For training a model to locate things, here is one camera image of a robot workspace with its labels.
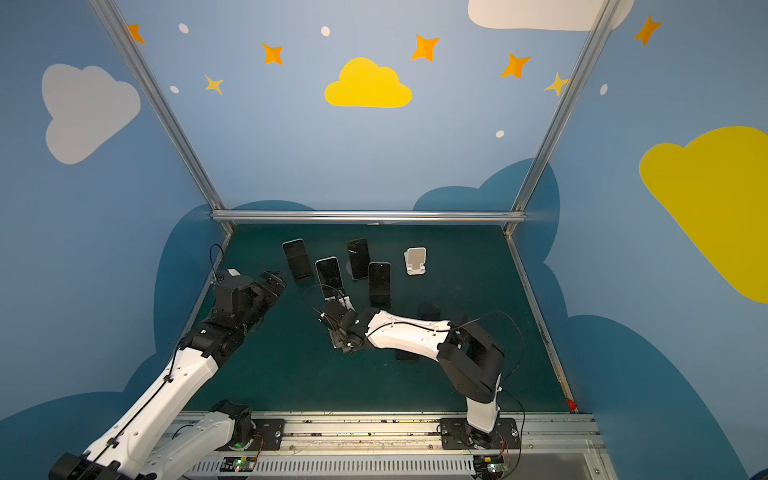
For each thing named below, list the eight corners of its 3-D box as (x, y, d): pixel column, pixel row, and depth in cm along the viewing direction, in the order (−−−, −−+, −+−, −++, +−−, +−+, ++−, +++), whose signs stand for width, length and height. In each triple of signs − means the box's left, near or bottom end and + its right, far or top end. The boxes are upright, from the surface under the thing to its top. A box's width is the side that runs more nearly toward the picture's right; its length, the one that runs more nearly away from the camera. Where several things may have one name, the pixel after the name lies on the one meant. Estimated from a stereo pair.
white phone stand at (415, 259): (407, 275, 110) (409, 260, 103) (405, 263, 114) (407, 247, 107) (424, 274, 111) (427, 258, 104) (422, 262, 114) (425, 246, 107)
